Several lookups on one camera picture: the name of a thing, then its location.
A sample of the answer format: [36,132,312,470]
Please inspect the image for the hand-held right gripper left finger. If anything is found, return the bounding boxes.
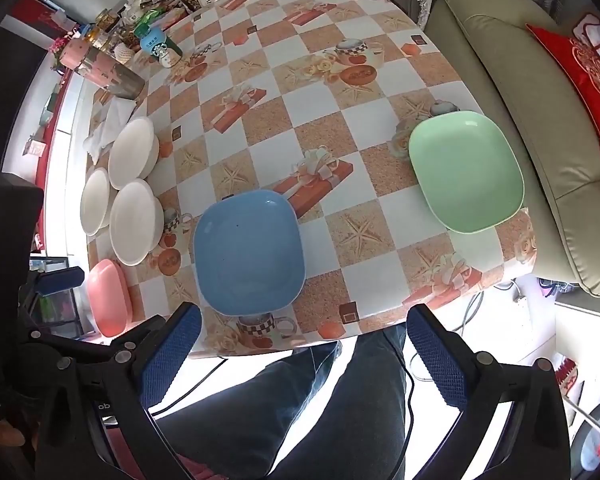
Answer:
[37,302,203,480]

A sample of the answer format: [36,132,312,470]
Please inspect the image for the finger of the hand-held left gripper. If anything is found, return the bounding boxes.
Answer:
[17,305,106,361]
[27,266,86,298]

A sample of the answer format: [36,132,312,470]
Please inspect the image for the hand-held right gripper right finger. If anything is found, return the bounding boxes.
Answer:
[407,304,573,480]

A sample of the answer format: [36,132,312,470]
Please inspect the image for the pink square plate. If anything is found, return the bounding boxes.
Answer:
[85,258,132,338]

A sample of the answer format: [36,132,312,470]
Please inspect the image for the white bowl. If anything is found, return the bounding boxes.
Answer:
[109,179,163,267]
[79,167,118,237]
[107,116,160,191]

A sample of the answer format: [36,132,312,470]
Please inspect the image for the blue square plate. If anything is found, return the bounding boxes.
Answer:
[193,190,307,317]

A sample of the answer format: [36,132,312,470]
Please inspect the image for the person's left hand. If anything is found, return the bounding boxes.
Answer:
[0,422,27,448]

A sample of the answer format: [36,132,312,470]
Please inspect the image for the red paper decoration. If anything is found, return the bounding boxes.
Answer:
[555,357,578,396]

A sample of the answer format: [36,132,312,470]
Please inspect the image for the person's legs in jeans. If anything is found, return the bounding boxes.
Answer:
[155,325,416,480]

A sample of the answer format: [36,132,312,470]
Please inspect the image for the white washing machine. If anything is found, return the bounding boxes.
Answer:
[555,305,600,480]

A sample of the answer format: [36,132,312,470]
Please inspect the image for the white rod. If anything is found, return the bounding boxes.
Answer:
[562,397,600,453]

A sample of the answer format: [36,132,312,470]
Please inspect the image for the white paper napkin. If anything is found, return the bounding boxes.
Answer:
[82,97,138,165]

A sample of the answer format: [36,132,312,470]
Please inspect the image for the pink flowers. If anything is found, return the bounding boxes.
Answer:
[50,35,73,61]

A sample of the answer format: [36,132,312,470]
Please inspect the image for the olive green sofa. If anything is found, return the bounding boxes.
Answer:
[422,0,600,297]

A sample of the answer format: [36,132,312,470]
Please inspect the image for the green and white cup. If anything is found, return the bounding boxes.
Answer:
[135,27,182,69]

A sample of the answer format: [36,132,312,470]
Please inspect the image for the checkered printed tablecloth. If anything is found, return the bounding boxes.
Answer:
[77,0,537,361]

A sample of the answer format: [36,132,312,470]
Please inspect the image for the green snack packet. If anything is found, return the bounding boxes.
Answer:
[135,10,163,31]

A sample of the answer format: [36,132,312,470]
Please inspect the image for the red embroidered cushion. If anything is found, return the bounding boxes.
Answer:
[525,11,600,158]

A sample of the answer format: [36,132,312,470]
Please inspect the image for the black cable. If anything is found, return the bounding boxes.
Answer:
[390,327,415,480]

